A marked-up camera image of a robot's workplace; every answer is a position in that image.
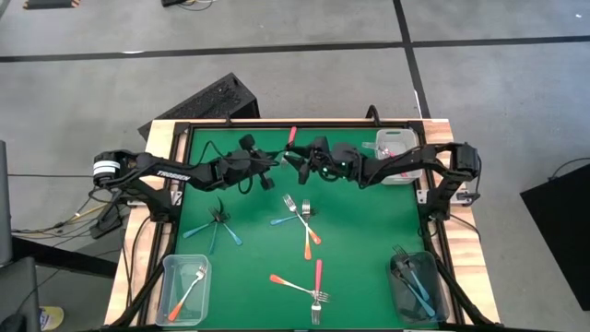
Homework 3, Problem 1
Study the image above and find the black equipment box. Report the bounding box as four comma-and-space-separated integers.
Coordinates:
519, 163, 590, 313

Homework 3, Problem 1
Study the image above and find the white plastic bin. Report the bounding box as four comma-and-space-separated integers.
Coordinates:
373, 128, 423, 185

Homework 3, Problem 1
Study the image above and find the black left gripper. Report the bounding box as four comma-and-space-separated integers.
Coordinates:
237, 133, 282, 191

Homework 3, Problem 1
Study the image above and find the gray panel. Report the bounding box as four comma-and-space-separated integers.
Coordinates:
0, 140, 14, 268

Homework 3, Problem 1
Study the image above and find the black floor cable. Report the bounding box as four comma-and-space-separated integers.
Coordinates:
548, 156, 590, 181

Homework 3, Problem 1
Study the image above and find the green table mat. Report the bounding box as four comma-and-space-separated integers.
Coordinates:
174, 127, 442, 331

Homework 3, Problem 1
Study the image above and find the black device with cables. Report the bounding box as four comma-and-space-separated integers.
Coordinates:
159, 0, 218, 12

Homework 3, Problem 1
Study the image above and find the black bar with orange ends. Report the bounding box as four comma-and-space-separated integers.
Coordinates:
22, 0, 82, 10

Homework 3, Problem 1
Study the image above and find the yellow and blue object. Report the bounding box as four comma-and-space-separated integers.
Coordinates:
39, 305, 65, 331

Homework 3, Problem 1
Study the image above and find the clear plastic bin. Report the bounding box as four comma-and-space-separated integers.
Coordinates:
155, 253, 213, 327

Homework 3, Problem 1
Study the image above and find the black floor strip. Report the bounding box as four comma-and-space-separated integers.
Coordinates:
11, 236, 120, 280

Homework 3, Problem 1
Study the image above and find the dark smoky plastic bin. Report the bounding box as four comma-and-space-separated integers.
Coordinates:
389, 251, 451, 324

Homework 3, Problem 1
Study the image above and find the black stand foot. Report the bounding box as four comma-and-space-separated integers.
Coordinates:
89, 202, 125, 240

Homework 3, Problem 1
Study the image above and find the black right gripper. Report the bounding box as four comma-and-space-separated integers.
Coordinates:
284, 136, 340, 185

